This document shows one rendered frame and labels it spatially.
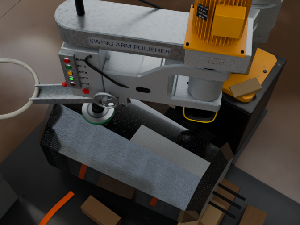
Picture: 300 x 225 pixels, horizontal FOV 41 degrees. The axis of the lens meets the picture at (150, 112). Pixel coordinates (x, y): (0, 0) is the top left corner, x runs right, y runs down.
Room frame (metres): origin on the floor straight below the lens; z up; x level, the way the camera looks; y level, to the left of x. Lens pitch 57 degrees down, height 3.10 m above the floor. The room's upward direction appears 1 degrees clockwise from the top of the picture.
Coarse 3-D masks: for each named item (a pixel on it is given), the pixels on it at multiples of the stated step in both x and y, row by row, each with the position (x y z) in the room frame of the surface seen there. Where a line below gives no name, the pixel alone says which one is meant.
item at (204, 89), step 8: (192, 80) 1.32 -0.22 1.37; (200, 80) 1.28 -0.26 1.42; (208, 80) 1.27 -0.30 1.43; (192, 88) 1.31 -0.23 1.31; (200, 88) 1.28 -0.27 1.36; (208, 88) 1.27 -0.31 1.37; (216, 88) 1.28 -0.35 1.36; (200, 96) 1.27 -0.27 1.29; (208, 96) 1.27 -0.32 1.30; (216, 96) 1.28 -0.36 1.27
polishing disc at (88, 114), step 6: (84, 108) 1.47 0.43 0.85; (90, 108) 1.47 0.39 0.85; (84, 114) 1.42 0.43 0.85; (90, 114) 1.42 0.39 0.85; (96, 114) 1.42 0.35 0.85; (102, 114) 1.42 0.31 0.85; (108, 114) 1.42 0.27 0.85; (90, 120) 1.38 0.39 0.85; (96, 120) 1.38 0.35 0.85; (102, 120) 1.38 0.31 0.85
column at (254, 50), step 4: (252, 44) 1.83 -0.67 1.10; (256, 44) 1.83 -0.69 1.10; (252, 48) 1.83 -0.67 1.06; (256, 48) 1.83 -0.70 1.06; (252, 52) 1.83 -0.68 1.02; (252, 56) 1.83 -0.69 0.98; (252, 60) 1.83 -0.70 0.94; (248, 68) 1.83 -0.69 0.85; (232, 72) 1.84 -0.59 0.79; (248, 72) 1.83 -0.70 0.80
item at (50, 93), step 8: (40, 88) 1.58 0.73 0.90; (48, 88) 1.57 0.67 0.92; (56, 88) 1.56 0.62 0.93; (64, 88) 1.55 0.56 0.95; (40, 96) 1.52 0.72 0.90; (48, 96) 1.51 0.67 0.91; (56, 96) 1.50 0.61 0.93; (64, 96) 1.49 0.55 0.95; (72, 96) 1.48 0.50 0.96; (80, 96) 1.47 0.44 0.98; (120, 104) 1.34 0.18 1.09
